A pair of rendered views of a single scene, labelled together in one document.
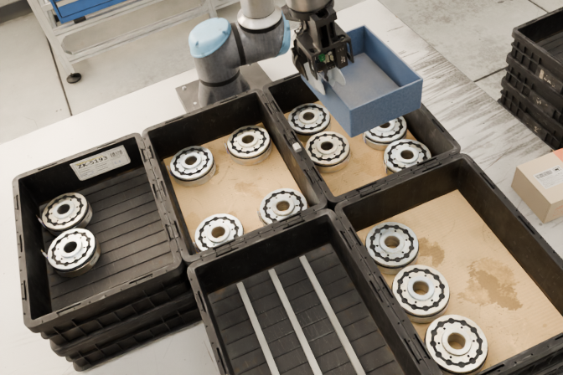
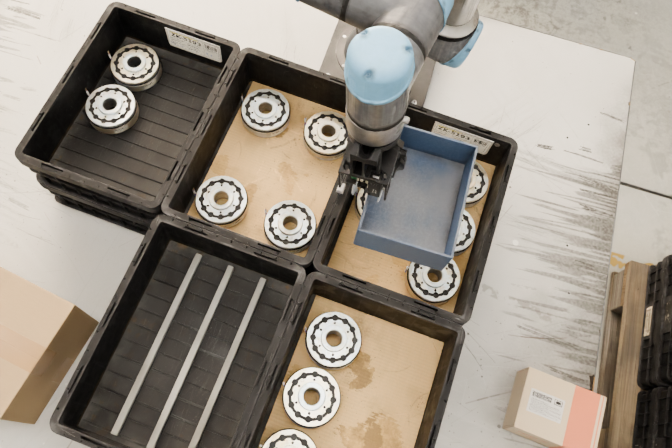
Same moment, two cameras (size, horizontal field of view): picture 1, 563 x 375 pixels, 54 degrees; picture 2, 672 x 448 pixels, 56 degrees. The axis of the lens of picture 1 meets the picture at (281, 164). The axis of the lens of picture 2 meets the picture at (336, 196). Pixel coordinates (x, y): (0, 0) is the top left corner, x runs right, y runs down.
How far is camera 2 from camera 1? 0.49 m
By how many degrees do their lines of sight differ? 22
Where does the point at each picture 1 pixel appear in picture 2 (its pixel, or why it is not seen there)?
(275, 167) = (328, 176)
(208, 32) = not seen: outside the picture
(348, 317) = (246, 360)
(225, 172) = (287, 142)
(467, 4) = not seen: outside the picture
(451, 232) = (395, 373)
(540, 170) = (544, 390)
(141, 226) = (180, 130)
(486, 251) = (401, 415)
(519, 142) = (575, 342)
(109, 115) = not seen: outside the picture
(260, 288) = (210, 272)
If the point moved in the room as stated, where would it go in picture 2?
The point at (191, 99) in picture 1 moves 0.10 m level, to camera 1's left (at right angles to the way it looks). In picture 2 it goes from (346, 28) to (313, 8)
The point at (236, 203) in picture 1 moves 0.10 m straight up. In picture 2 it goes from (266, 181) to (264, 160)
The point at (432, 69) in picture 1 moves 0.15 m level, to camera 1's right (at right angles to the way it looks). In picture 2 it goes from (591, 195) to (649, 229)
